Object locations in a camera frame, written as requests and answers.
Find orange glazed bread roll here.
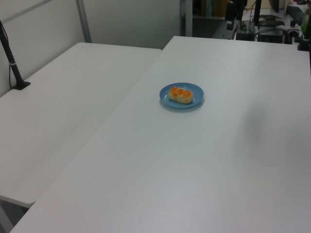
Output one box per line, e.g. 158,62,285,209
169,85,194,104

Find blue round plate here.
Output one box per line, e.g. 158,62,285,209
159,83,205,111

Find grey metal shelf upright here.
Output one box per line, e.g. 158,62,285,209
180,0,193,37

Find small black box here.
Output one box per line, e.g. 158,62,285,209
235,31,255,41

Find brown cardboard box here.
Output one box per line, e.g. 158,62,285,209
201,0,227,18

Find black upright background device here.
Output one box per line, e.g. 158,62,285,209
225,1,243,31

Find black electronics box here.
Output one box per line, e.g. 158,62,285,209
257,29,285,44

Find black monitor stand pole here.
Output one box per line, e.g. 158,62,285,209
253,0,262,26

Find dark brown flat object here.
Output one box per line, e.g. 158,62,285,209
258,14,285,28

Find black computer monitor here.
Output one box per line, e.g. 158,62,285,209
268,0,280,13

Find black table clamp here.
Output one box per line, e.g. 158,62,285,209
296,36,311,52

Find black keyboard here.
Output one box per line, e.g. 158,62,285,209
286,5,306,23

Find green bottle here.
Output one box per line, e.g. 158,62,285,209
301,9,311,39

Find black camera stand pole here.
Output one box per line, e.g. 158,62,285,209
0,19,31,91

